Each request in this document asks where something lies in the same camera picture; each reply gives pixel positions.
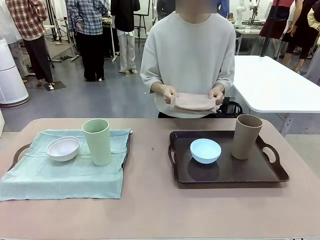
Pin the person's left hand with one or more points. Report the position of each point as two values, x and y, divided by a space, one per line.
217 95

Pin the person's right hand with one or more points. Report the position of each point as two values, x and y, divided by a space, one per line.
168 93

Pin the tall beige cup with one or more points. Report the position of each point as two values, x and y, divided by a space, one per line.
243 142

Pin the light blue bowl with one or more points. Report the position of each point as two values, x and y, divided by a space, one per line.
205 155

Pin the tall green cup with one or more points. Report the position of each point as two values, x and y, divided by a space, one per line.
100 147

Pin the white bowl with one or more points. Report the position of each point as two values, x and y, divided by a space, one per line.
63 153

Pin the teal cloth mat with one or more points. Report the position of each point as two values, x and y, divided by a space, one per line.
62 175

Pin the person's right forearm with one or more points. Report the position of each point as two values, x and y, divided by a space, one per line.
157 87

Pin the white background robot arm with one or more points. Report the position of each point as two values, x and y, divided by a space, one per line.
240 12

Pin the person's left forearm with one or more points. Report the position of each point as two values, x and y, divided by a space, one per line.
218 86

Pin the dark brown serving tray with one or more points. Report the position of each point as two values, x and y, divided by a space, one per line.
17 152
237 172

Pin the black chair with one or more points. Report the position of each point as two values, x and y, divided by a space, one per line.
233 108

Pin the person in cream shirt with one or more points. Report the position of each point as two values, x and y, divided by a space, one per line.
187 50

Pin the white side table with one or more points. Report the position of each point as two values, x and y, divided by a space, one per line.
275 82

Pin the grey background table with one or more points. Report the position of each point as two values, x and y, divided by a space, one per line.
247 32

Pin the black easel stand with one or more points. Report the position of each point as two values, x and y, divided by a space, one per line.
141 27

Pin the person in blue top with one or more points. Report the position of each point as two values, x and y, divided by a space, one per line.
225 7

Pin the person in white trousers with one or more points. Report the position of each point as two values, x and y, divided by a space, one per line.
125 15

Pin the person in red skirt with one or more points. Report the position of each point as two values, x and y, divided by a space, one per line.
275 22

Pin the person in blue plaid shirt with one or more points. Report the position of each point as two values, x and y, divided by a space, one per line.
87 20

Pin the person in dark dress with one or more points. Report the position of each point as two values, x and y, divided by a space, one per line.
302 20

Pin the black tripod stand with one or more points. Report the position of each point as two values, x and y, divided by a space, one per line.
60 40

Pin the person in yellow top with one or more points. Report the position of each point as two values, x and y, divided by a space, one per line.
313 20

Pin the white air purifier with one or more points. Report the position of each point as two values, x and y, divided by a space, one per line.
10 82

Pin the person in red plaid shirt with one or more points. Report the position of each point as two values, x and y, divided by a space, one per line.
27 17

